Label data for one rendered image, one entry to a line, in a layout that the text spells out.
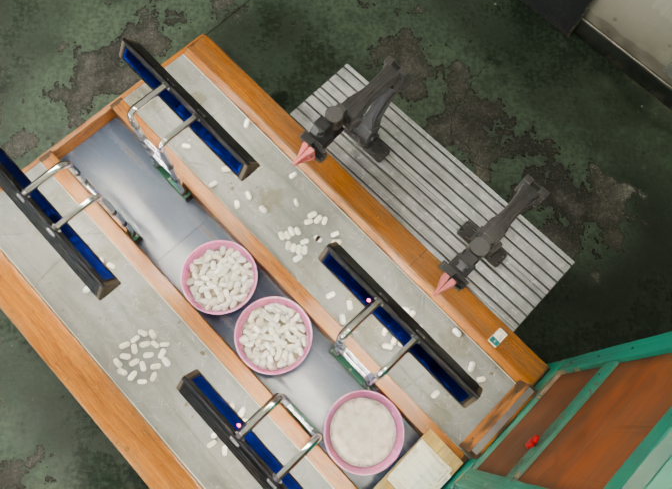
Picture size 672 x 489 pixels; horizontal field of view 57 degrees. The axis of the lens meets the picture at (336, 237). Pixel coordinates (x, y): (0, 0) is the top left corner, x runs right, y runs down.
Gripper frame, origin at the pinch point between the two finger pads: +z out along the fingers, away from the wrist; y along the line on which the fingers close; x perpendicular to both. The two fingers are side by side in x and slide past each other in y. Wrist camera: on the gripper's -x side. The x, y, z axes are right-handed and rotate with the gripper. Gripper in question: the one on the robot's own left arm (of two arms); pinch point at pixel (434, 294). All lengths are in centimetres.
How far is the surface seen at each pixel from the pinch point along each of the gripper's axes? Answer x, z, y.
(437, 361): -4.8, 15.1, 13.5
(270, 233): 31, 17, -58
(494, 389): 32.2, 2.3, 36.5
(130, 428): 26, 96, -42
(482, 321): 30.3, -12.0, 18.2
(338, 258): -5.3, 13.3, -27.9
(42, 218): -8, 67, -99
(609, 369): -20, -12, 46
